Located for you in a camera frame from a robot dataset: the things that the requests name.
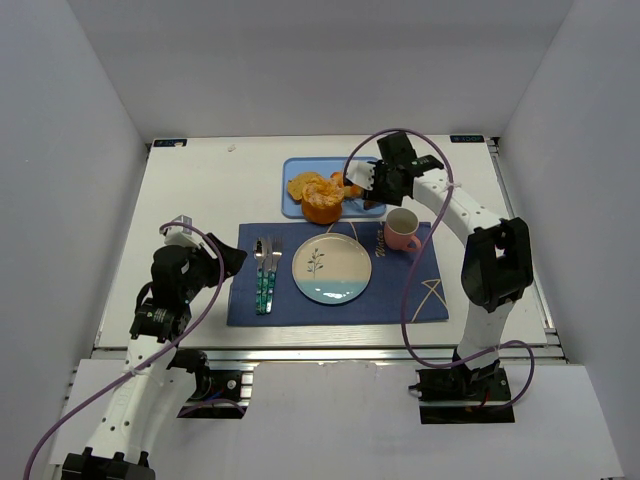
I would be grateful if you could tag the teal handled spoon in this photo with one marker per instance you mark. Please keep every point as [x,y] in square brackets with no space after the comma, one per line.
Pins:
[260,256]

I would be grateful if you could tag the sliced yellow bread loaf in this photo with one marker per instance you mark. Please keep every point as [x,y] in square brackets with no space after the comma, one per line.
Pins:
[304,185]

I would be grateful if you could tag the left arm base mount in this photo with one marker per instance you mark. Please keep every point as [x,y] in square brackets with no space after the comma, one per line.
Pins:
[221,392]

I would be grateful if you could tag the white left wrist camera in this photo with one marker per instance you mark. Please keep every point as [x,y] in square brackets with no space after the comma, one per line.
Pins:
[180,234]

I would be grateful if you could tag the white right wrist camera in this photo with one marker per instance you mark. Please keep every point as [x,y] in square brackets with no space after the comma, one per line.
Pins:
[362,174]

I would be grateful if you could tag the pink mug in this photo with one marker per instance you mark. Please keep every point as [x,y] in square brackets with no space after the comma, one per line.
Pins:
[400,230]

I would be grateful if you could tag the left corner label sticker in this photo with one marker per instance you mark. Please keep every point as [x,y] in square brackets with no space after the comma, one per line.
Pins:
[169,143]

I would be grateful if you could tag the teal handled fork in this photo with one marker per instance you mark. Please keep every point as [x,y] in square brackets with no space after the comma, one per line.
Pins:
[268,257]
[275,253]

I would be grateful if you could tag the right corner label sticker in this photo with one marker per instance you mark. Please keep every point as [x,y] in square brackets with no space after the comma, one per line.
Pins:
[467,138]

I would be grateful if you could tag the brown chocolate croissant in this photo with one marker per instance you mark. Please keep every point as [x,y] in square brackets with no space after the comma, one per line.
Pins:
[368,205]

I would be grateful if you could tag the small orange bun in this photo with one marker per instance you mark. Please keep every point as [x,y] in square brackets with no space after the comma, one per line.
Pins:
[350,191]

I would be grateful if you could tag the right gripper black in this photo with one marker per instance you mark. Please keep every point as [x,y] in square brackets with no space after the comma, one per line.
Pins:
[382,182]

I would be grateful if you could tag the blue plastic tray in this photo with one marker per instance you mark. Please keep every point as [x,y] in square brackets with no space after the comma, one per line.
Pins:
[292,167]

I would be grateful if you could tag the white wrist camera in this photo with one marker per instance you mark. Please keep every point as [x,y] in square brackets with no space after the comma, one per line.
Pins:
[180,234]
[362,174]

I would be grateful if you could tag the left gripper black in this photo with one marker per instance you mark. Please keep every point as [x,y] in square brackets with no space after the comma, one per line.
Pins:
[211,261]

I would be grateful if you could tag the white and blue plate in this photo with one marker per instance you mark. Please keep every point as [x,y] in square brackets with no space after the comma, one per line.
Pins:
[331,269]

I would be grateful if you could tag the large orange sugared bun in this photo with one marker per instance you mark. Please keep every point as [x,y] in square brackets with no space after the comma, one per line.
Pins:
[321,201]

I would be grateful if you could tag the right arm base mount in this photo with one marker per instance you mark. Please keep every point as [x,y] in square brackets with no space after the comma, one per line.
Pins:
[450,397]

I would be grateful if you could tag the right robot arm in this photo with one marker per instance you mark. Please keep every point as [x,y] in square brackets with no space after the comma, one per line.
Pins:
[497,265]

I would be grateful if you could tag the corner label sticker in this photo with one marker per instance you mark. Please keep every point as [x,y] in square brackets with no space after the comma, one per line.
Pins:
[467,138]
[169,143]

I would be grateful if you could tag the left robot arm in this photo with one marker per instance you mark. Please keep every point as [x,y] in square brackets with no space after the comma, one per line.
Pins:
[159,376]

